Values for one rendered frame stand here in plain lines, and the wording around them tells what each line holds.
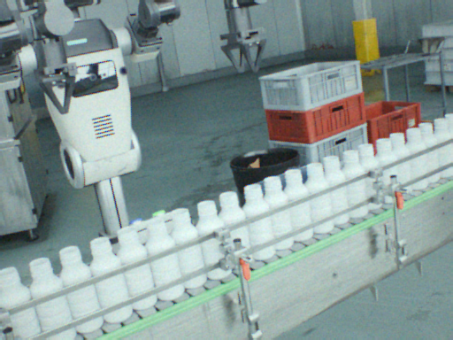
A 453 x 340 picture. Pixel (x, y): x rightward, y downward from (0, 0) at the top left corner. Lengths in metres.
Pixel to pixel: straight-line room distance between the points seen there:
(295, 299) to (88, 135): 0.75
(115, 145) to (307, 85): 2.06
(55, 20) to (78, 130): 0.60
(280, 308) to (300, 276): 0.08
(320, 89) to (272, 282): 2.50
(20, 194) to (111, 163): 3.15
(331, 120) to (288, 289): 2.53
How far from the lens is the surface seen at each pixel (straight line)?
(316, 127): 3.60
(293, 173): 1.26
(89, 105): 1.62
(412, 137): 1.53
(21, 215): 4.82
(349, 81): 3.84
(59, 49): 1.14
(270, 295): 1.24
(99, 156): 1.64
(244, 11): 1.32
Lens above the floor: 1.53
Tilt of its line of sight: 15 degrees down
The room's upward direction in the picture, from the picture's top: 10 degrees counter-clockwise
